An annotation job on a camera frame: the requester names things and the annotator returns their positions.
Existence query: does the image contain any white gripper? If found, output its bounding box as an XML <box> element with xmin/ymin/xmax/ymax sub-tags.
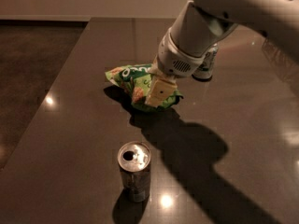
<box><xmin>145</xmin><ymin>29</ymin><xmax>205</xmax><ymax>107</ymax></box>

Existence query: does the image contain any green rice chip bag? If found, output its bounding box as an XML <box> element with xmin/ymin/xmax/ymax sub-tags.
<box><xmin>106</xmin><ymin>63</ymin><xmax>183</xmax><ymax>112</ymax></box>

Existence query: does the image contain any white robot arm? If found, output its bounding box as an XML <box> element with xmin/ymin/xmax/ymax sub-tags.
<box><xmin>146</xmin><ymin>0</ymin><xmax>299</xmax><ymax>107</ymax></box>

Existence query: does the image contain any green 7up soda can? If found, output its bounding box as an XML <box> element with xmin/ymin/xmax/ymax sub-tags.
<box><xmin>192</xmin><ymin>44</ymin><xmax>219</xmax><ymax>81</ymax></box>

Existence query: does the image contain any dark redbull can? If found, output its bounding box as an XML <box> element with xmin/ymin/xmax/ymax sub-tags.
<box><xmin>117</xmin><ymin>141</ymin><xmax>151</xmax><ymax>203</ymax></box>

